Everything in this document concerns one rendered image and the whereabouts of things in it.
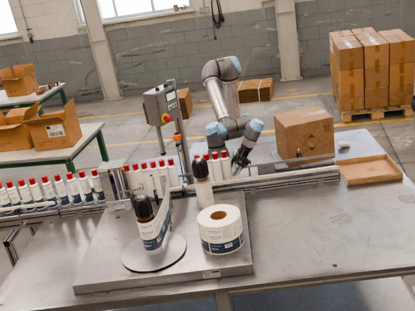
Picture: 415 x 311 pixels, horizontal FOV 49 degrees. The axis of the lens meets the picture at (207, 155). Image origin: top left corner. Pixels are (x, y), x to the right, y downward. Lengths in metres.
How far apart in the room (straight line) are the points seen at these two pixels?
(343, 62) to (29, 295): 4.34
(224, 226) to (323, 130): 1.07
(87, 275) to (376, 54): 4.32
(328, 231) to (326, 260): 0.22
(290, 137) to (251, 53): 5.20
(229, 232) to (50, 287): 0.87
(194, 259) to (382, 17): 6.33
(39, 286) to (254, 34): 6.19
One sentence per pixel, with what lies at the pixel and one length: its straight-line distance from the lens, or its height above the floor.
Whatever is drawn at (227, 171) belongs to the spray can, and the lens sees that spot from 2.63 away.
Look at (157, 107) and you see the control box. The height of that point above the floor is 1.40.
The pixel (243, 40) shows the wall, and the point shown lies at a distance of 7.86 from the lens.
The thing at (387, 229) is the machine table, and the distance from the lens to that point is 2.30.
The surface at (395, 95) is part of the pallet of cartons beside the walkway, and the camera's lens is 5.83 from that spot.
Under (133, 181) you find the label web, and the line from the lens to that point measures 2.65.
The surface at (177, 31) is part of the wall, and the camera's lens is 8.01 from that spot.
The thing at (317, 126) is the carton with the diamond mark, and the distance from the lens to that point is 2.81.
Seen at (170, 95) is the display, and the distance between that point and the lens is 2.58.
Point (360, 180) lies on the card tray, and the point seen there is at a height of 0.86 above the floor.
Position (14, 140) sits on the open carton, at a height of 0.88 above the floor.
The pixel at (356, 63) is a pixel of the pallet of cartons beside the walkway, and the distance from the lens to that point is 5.64.
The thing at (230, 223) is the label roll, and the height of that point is 1.02.
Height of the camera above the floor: 2.11
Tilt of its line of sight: 23 degrees down
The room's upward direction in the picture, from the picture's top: 10 degrees counter-clockwise
